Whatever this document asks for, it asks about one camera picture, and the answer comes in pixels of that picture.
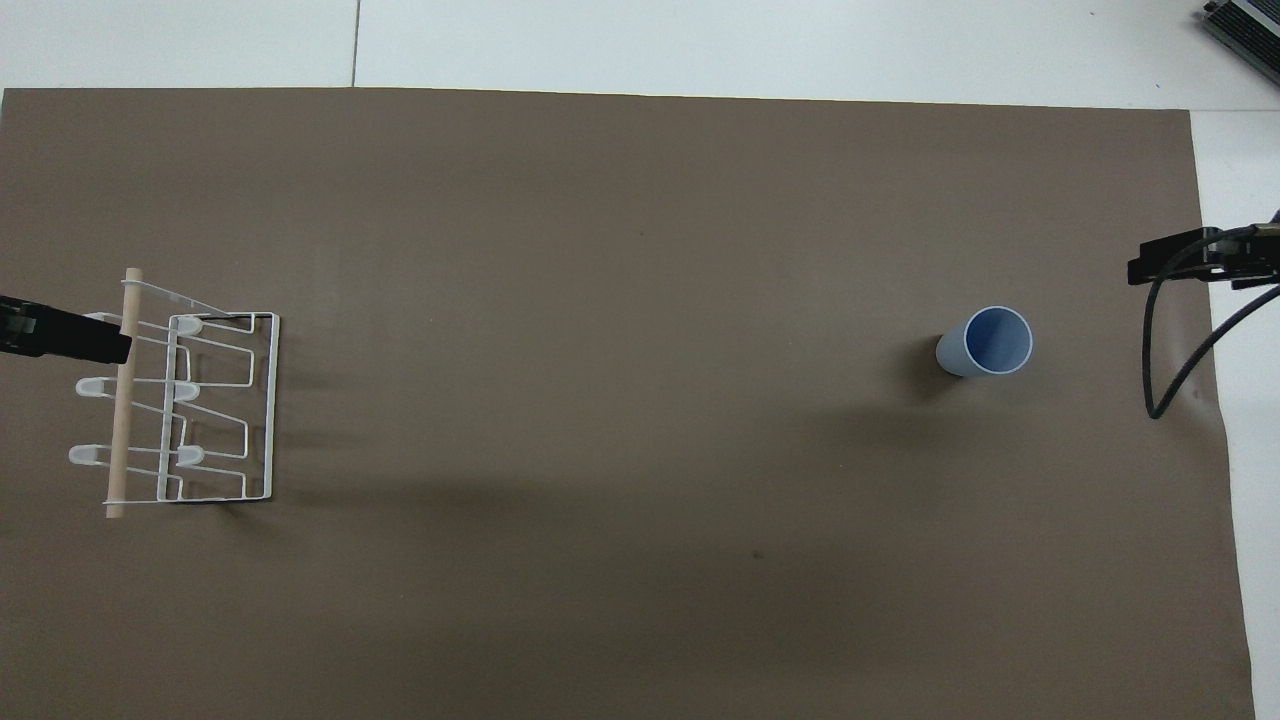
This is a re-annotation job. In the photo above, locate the blue plastic cup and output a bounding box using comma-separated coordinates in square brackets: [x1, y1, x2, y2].
[936, 305, 1035, 379]

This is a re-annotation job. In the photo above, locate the white wire cup holder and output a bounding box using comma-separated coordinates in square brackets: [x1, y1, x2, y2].
[68, 267, 281, 520]

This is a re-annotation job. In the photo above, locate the black cable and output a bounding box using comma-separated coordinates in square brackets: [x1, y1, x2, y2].
[1143, 210, 1280, 421]

